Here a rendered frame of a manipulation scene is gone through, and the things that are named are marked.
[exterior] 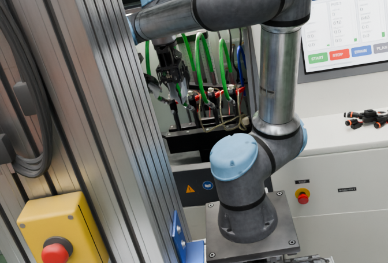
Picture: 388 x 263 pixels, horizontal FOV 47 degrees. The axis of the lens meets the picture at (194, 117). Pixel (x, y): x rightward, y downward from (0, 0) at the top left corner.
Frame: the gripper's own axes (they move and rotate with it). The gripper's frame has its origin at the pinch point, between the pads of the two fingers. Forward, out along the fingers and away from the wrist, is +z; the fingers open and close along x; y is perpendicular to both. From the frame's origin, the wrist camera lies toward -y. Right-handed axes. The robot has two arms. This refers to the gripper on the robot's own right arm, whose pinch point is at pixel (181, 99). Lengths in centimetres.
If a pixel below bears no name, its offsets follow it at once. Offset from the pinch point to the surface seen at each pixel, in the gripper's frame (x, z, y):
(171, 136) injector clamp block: -14.7, 25.9, -24.0
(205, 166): 1.0, 28.8, -4.0
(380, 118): 62, 23, -12
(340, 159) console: 47, 31, -3
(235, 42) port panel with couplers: 14, 3, -57
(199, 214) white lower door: -5.4, 48.7, -3.0
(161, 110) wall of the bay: -27, 29, -57
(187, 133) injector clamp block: -7.9, 25.8, -24.9
